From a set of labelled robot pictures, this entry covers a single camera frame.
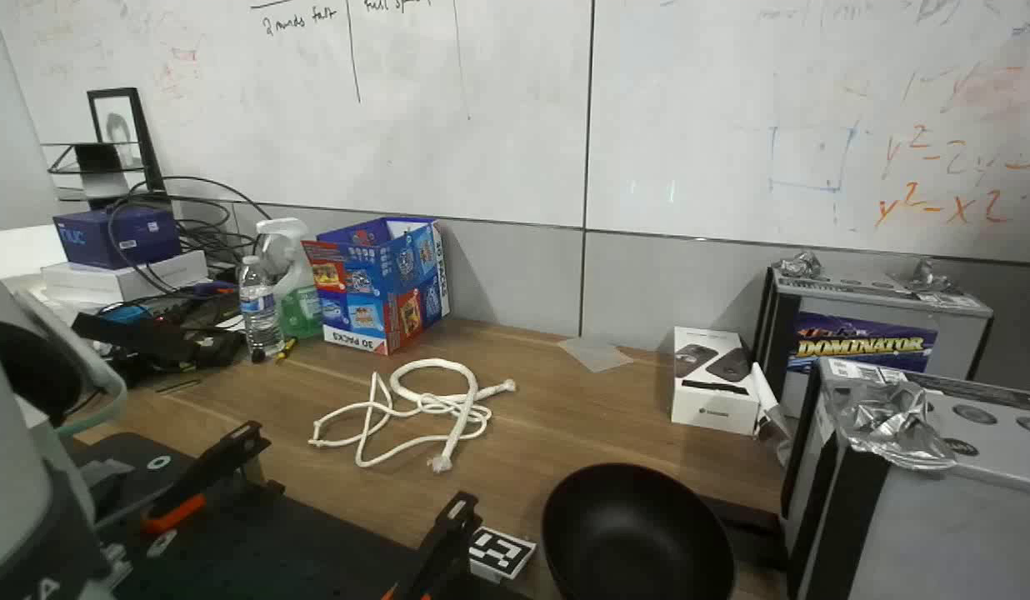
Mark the black bowl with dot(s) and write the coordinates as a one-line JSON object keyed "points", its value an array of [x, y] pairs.
{"points": [[634, 536]]}

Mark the black picture frame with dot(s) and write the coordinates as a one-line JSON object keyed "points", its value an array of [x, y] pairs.
{"points": [[119, 122]]}

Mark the clear plastic sheet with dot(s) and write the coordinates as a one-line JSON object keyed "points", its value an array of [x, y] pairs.
{"points": [[594, 356]]}

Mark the clear water bottle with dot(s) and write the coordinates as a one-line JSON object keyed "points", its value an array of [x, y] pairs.
{"points": [[257, 312]]}

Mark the grey box Dominator label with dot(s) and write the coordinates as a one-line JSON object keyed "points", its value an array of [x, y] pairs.
{"points": [[867, 337]]}

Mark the black tool pile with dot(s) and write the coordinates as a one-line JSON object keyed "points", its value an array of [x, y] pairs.
{"points": [[159, 329]]}

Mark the blue snack carton box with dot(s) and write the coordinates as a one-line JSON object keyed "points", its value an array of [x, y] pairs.
{"points": [[368, 300]]}

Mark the large crumpled foil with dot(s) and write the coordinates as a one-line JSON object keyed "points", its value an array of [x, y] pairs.
{"points": [[884, 418]]}

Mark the flat white box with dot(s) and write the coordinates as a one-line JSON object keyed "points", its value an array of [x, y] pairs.
{"points": [[113, 282]]}

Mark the dark blue box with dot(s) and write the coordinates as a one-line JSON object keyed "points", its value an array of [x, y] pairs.
{"points": [[119, 234]]}

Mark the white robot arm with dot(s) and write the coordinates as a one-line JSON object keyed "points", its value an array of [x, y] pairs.
{"points": [[23, 477]]}

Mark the small crumpled foil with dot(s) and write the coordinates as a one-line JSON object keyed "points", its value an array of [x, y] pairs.
{"points": [[798, 268], [935, 277]]}

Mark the white phone box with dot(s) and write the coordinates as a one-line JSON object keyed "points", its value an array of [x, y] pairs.
{"points": [[713, 396]]}

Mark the grey metal stand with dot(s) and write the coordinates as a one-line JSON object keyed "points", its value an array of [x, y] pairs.
{"points": [[97, 168]]}

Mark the grey box with holes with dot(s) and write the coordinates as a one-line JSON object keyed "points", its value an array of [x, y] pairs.
{"points": [[948, 523]]}

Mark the translucent spray bottle green liquid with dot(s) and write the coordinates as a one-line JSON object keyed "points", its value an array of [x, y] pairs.
{"points": [[293, 300]]}

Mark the black white fiducial tag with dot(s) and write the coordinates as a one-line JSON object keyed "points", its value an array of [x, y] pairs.
{"points": [[502, 554]]}

